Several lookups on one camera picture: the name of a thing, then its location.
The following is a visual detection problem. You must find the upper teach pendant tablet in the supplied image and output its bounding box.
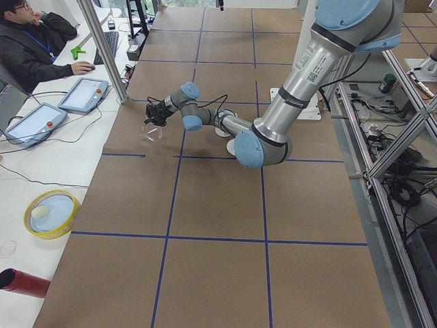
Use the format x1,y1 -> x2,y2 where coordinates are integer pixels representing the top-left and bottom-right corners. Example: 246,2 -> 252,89
58,78 -> 109,113

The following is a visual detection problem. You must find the lower teach pendant tablet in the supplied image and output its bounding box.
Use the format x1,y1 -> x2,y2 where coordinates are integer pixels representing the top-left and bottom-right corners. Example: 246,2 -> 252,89
5,102 -> 68,148

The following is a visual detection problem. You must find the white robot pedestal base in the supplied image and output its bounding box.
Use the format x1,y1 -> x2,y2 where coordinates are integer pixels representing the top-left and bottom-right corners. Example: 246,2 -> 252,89
285,94 -> 322,120

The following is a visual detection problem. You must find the green plastic clip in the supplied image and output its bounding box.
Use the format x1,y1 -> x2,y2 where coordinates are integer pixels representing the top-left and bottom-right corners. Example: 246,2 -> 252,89
70,46 -> 87,61

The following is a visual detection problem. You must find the seated person in black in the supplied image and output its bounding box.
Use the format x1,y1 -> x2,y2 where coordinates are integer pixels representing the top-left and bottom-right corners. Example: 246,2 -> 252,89
1,1 -> 95,94

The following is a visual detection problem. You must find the yellow rimmed blue bowl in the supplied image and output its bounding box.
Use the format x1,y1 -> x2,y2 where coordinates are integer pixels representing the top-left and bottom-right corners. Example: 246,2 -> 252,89
23,189 -> 81,240

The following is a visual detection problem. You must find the aluminium frame post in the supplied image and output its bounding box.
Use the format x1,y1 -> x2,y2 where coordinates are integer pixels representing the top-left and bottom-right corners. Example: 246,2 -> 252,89
77,0 -> 128,104

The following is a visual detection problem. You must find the white ceramic lid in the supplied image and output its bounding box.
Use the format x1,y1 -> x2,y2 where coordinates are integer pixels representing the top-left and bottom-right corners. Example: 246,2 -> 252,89
226,138 -> 236,157

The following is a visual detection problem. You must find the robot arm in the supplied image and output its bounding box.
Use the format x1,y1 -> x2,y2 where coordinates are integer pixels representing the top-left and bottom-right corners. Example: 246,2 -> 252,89
144,1 -> 404,168

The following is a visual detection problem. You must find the teach pendant tablet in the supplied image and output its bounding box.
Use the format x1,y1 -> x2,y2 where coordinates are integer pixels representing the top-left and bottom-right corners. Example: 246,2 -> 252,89
58,78 -> 109,113
5,102 -> 68,148

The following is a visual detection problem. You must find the black keyboard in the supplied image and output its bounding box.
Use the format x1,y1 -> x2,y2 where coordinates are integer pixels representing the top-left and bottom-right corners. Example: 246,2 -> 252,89
93,31 -> 120,66

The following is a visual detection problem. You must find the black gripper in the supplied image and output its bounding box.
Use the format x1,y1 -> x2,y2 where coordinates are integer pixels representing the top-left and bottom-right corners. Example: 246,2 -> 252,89
144,97 -> 171,127

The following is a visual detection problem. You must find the red cylinder bottle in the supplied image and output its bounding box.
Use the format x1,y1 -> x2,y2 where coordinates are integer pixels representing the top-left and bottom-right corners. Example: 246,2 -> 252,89
1,268 -> 51,299

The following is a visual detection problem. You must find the clear plastic funnel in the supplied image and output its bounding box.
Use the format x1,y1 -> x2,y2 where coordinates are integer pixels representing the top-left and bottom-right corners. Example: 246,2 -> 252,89
139,124 -> 163,142

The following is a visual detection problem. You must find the brown paper table mat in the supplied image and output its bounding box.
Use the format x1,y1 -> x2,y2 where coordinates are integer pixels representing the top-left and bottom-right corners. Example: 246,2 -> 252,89
35,8 -> 391,327

